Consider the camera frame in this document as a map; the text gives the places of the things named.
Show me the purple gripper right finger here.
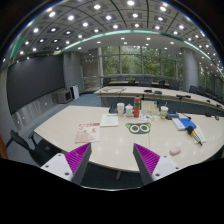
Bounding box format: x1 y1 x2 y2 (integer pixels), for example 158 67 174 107
132 143 183 186

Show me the white box on table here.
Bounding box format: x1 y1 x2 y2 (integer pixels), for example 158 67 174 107
141 101 157 114

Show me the black and yellow marker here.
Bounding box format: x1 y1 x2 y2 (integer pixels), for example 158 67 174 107
187 126 202 146

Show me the pink computer mouse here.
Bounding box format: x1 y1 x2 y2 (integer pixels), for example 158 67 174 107
170 147 181 156

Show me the white paper cup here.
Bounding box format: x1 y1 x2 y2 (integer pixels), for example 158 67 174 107
117 103 124 116

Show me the white paper booklet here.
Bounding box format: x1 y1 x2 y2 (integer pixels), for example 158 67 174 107
100 114 118 127

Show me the green and white drink cup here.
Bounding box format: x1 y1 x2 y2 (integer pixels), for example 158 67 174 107
160 106 169 119

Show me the white notepad under marker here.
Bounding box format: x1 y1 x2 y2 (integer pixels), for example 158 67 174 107
195 126 206 143

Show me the large black wall screen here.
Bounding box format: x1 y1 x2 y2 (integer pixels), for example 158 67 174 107
7 55 65 114

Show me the colourful sticker sheet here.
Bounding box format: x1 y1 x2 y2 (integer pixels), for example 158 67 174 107
139 114 158 122

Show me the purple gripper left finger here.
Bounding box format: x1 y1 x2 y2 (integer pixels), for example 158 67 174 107
40 142 93 185

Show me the red thermos bottle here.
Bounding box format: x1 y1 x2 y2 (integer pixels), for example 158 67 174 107
134 97 141 118

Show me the black small device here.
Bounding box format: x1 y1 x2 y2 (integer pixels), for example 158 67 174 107
166 112 179 120

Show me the red and white magazine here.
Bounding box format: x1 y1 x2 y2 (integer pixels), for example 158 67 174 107
75 123 100 143

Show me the white air purifier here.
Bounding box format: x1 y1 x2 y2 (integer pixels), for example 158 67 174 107
70 85 79 99

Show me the black office chair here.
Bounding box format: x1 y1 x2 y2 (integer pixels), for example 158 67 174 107
10 130 61 166

